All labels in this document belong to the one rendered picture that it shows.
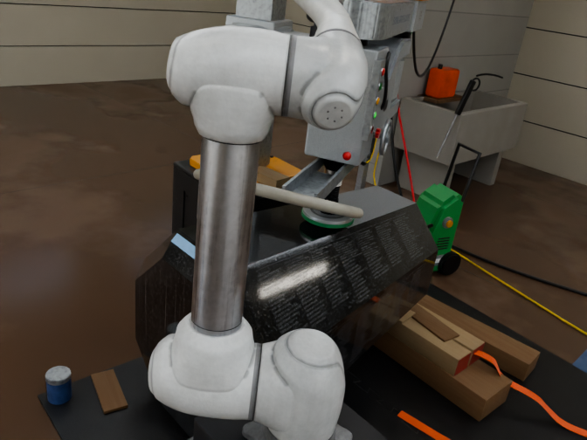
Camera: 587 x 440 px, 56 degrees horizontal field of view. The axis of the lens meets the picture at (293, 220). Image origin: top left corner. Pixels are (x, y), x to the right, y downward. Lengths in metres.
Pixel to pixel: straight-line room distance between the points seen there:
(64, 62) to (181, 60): 7.39
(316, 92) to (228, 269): 0.36
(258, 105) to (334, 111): 0.12
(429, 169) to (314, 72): 4.39
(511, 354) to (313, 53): 2.48
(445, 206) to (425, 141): 1.41
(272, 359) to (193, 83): 0.55
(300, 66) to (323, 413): 0.66
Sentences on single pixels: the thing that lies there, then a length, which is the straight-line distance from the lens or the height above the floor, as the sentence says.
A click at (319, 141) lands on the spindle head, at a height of 1.23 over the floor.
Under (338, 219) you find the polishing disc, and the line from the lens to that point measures 2.20.
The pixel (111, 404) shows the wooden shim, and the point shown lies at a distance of 2.60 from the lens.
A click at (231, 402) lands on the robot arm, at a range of 1.13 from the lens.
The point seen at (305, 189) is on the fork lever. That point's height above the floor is 1.12.
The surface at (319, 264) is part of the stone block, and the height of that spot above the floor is 0.80.
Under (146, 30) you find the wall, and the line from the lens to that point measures 8.76.
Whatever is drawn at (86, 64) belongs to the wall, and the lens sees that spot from 8.40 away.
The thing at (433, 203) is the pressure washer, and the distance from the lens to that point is 3.77.
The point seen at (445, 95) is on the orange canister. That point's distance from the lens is 5.45.
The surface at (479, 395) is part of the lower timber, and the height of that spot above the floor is 0.15.
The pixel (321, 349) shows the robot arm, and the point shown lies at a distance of 1.11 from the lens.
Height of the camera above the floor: 1.81
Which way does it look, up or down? 25 degrees down
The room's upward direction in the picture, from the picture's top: 7 degrees clockwise
